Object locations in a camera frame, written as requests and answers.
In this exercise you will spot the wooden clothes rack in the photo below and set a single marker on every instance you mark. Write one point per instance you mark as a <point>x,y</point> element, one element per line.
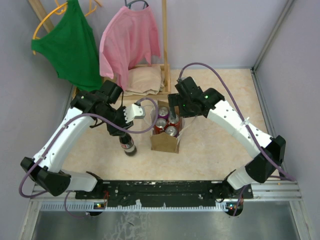
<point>165,66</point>

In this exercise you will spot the yellow clothes hanger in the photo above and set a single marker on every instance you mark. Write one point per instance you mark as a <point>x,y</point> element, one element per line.
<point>60,9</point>

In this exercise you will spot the green tank top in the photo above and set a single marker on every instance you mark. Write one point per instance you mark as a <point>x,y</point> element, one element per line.
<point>71,49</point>

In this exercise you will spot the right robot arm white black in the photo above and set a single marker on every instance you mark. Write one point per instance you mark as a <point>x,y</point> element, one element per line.
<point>267,152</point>

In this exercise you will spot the glass cola bottle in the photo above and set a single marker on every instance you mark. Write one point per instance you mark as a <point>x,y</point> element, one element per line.
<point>127,144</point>

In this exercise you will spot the aluminium frame rail front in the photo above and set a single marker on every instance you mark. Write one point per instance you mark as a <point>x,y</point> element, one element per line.
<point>270,191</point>

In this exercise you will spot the folded beige cloth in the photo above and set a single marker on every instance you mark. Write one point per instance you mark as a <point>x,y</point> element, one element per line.
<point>144,80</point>

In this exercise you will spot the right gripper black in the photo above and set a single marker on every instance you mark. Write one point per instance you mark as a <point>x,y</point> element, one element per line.
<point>175,99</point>

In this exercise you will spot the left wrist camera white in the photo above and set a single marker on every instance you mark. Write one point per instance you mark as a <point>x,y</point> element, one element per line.
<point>134,111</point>

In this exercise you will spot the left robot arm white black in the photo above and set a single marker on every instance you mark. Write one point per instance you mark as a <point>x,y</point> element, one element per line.
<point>45,168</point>

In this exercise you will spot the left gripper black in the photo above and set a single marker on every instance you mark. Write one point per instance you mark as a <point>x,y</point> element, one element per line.
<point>115,130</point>

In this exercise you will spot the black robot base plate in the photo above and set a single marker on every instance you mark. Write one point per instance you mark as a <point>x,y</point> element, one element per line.
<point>155,193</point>

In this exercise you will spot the grey clothes hanger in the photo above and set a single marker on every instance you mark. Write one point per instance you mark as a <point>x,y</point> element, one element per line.
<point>136,4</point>

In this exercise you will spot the red cola can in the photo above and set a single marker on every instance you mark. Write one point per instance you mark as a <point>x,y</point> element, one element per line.
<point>160,126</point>
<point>174,121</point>

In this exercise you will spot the white cable duct strip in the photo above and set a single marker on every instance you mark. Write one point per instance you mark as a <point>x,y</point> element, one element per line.
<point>100,206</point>

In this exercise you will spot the purple Fanta can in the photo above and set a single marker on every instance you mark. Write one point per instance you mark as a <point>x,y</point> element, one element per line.
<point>163,112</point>
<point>172,131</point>

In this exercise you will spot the pink t-shirt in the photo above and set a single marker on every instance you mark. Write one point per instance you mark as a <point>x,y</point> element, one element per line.
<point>130,37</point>

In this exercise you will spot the aluminium corner post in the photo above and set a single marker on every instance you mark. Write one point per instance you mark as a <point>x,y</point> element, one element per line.
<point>282,17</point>

